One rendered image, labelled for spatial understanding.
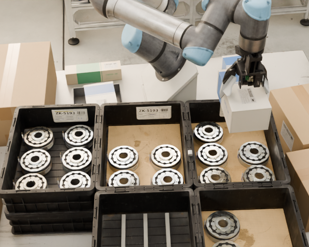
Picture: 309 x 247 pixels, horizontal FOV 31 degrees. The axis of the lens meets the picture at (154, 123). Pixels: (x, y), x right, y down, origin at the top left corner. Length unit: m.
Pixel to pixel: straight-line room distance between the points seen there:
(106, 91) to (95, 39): 1.71
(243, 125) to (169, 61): 0.55
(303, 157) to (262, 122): 0.28
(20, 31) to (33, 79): 1.95
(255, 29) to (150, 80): 0.83
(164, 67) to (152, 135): 0.30
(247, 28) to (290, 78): 0.98
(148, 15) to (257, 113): 0.43
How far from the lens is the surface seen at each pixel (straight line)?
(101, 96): 2.20
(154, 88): 2.20
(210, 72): 2.46
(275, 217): 1.77
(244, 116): 1.65
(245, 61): 1.61
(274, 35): 3.98
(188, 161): 1.75
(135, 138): 1.96
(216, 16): 1.52
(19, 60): 2.27
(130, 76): 2.43
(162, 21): 1.57
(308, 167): 1.88
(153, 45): 2.08
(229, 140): 1.96
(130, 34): 2.06
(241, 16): 1.51
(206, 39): 1.51
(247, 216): 1.75
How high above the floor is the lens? 2.22
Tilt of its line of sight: 44 degrees down
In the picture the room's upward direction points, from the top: 1 degrees counter-clockwise
